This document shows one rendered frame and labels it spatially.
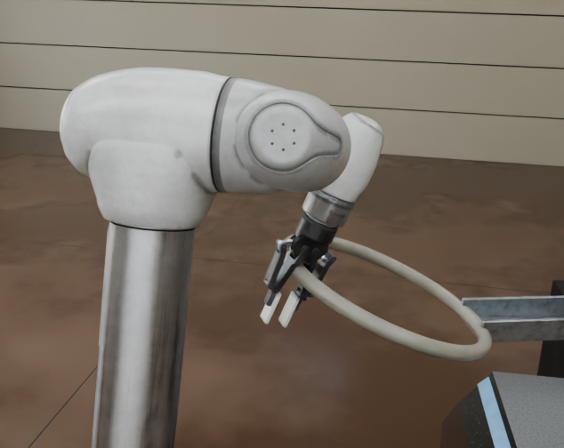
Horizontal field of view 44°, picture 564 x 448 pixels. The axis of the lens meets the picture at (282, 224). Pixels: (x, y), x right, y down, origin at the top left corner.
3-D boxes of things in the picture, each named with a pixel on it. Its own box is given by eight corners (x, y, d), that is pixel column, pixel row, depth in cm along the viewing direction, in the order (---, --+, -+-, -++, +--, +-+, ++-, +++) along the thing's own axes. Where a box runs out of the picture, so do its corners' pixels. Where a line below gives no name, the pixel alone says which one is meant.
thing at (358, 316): (438, 284, 181) (443, 274, 180) (528, 390, 136) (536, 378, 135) (264, 220, 168) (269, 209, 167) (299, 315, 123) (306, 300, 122)
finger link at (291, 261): (311, 250, 137) (306, 246, 136) (278, 296, 138) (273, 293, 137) (302, 241, 140) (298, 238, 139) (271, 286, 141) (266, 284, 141)
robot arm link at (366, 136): (362, 200, 140) (303, 172, 142) (397, 129, 136) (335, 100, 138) (354, 208, 129) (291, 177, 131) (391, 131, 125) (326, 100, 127)
